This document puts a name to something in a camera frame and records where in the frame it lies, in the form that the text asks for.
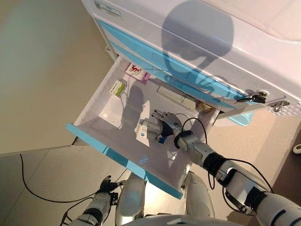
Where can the torn white blue medicine box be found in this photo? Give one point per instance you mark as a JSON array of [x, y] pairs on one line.
[[143, 135]]

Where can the grey robot leg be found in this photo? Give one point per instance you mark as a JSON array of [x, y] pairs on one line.
[[197, 195], [130, 197]]

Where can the deep blue fronted cart drawer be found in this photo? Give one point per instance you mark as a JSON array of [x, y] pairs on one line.
[[98, 131]]

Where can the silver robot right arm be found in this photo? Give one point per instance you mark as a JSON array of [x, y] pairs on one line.
[[200, 150]]

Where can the grey robot left leg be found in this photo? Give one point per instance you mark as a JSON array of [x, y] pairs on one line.
[[130, 197]]

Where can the grey robot right leg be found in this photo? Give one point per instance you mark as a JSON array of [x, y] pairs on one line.
[[197, 195]]

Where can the pink medicine box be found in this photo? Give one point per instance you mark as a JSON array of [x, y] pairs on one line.
[[144, 78]]

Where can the silver latch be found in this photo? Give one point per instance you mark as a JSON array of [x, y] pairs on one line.
[[279, 105]]

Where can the white medical cart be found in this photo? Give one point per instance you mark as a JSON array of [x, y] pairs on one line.
[[258, 58]]

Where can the light blue waste bin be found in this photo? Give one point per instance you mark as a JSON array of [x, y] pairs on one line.
[[242, 117]]

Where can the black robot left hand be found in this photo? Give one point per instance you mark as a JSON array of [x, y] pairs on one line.
[[107, 186]]

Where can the green white medicine box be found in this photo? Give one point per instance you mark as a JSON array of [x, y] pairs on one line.
[[117, 88]]

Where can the white perforated basket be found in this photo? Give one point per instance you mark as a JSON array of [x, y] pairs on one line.
[[295, 108]]

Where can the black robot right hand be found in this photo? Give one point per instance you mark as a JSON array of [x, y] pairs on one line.
[[170, 122]]

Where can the long white medicine box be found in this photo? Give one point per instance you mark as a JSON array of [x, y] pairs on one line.
[[174, 96]]

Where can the black keys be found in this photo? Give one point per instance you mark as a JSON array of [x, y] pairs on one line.
[[255, 98]]

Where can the grey robot torso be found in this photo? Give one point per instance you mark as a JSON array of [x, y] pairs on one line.
[[188, 221]]

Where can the white box with red figure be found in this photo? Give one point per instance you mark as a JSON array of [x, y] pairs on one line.
[[134, 69]]

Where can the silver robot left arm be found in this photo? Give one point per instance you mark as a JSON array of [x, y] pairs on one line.
[[101, 202]]

